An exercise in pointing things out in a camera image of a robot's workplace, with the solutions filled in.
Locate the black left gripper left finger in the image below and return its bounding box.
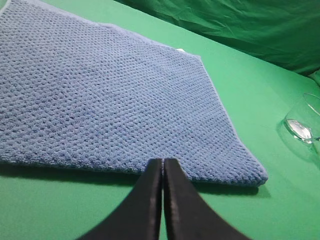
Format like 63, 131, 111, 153
79, 158, 162, 240

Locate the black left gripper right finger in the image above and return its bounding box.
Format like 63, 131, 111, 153
163, 158, 248, 240

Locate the transparent glass cup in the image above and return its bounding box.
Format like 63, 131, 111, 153
283, 93, 320, 155

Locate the blue folded towel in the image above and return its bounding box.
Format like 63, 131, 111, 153
0, 0, 268, 187

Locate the green backdrop cloth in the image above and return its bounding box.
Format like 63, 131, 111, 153
124, 0, 320, 76

